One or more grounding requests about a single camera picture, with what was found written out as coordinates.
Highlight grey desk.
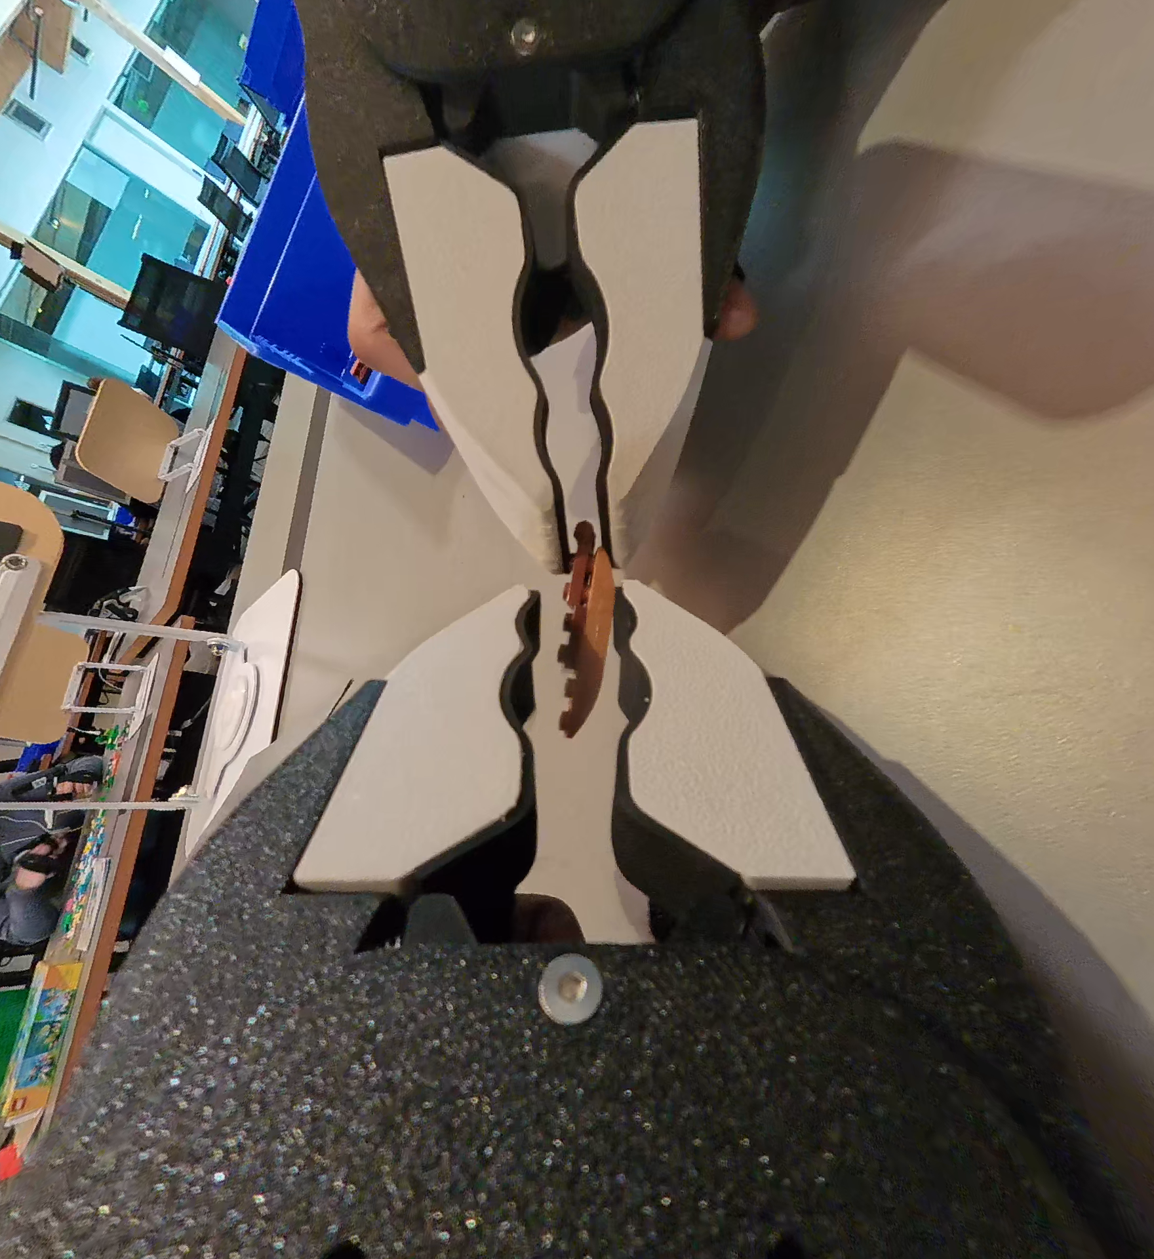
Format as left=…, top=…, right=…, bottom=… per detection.
left=67, top=0, right=1154, bottom=1259

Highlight beige office chair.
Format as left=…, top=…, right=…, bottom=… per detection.
left=73, top=377, right=190, bottom=506

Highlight blue plastic bin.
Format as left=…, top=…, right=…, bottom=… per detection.
left=212, top=95, right=445, bottom=434

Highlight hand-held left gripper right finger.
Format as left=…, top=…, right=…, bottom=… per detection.
left=614, top=575, right=860, bottom=902

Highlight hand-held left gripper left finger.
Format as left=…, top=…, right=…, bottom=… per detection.
left=291, top=584, right=541, bottom=902

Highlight brown brick assembly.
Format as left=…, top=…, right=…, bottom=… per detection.
left=555, top=520, right=626, bottom=743

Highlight black computer monitor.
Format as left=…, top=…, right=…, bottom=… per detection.
left=120, top=254, right=229, bottom=369

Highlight stack of blue bins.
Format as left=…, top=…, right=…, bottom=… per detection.
left=236, top=0, right=319, bottom=135

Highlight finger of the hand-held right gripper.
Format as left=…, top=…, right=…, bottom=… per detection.
left=381, top=132, right=601, bottom=575
left=573, top=119, right=710, bottom=567

